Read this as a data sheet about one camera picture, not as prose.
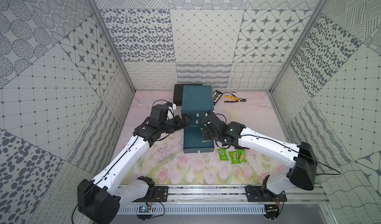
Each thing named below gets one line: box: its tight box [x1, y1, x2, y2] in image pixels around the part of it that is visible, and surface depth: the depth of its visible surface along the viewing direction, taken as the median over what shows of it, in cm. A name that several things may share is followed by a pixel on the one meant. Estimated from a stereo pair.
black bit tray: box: [212, 89, 224, 106], surface depth 120 cm
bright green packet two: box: [237, 149, 248, 163], surface depth 87 cm
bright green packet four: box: [217, 148, 229, 161], surface depth 88 cm
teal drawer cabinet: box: [181, 85, 214, 125], surface depth 90 cm
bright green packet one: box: [228, 150, 242, 165], surface depth 87 cm
